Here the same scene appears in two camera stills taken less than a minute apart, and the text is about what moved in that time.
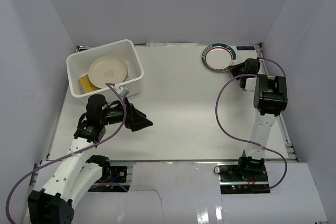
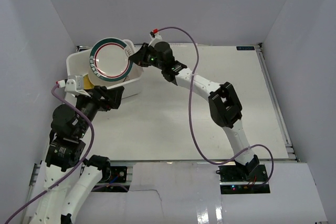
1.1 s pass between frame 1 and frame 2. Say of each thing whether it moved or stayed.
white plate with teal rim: moved
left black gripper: moved
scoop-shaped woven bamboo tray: stayed
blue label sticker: stayed
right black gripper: moved
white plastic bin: stayed
